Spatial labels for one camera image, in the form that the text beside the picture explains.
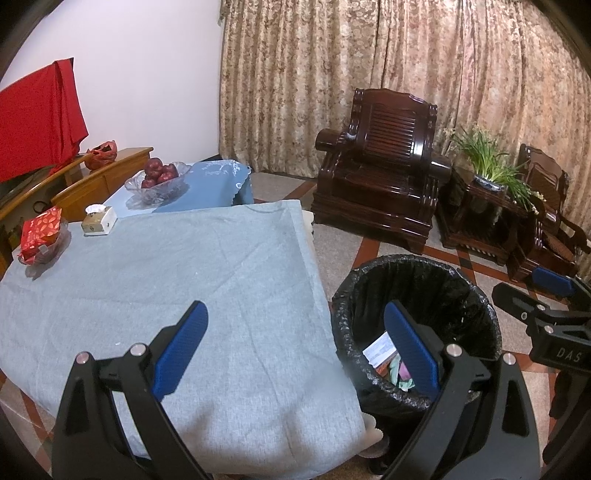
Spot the scalloped table mat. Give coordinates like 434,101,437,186
301,210,318,245

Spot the glass fruit bowl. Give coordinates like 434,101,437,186
124,161,192,206

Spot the red patterned packet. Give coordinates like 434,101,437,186
19,206,63,260

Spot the potted green plant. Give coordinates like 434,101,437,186
445,124,541,215

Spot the grey tablecloth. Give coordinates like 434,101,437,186
0,198,368,476

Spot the blue patterned tablecloth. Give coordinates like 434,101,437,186
104,159,254,214

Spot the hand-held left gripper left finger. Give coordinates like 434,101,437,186
51,300,209,480

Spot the black lined waste bin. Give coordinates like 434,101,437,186
331,254,503,462

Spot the white printed packet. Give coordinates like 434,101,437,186
362,336,399,368

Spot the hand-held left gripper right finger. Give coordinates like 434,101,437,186
383,301,541,480

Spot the dark wooden side table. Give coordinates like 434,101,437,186
436,166,536,266

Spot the red cloth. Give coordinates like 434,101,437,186
0,58,89,183

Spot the red woven basket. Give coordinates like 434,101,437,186
85,141,117,169

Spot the dark wooden armchair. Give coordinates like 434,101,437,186
508,143,591,282
310,88,453,252

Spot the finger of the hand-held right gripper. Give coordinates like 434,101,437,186
531,265,591,311
492,282,591,340

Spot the beige patterned curtain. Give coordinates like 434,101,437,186
217,0,591,222

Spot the small white tissue box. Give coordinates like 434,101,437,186
82,204,117,237

